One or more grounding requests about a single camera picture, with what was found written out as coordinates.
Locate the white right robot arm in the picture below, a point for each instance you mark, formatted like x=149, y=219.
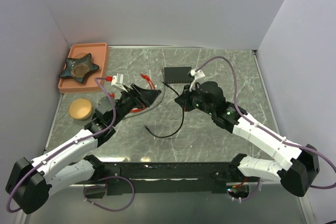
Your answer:
x=292, y=165

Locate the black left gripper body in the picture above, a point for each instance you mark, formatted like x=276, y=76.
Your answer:
x=127, y=102

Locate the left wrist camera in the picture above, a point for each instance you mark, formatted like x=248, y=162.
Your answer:
x=116, y=82

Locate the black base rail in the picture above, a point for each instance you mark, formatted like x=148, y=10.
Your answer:
x=213, y=177

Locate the black network switch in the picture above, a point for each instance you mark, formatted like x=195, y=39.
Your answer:
x=177, y=75

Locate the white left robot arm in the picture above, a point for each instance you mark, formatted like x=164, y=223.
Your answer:
x=31, y=183

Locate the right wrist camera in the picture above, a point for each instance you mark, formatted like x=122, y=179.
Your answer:
x=196, y=75

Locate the dark star-shaped dish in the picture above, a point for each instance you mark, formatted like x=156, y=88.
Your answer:
x=78, y=68

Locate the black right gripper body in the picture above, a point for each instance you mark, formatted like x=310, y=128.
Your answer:
x=193, y=99

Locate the pink plastic tray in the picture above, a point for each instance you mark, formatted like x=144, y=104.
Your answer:
x=99, y=56

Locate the small wooden bowl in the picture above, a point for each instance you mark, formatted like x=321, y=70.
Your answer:
x=80, y=109

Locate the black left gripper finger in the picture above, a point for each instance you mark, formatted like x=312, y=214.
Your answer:
x=143, y=91
x=147, y=100

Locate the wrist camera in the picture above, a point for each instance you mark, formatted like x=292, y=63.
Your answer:
x=196, y=75
x=116, y=82

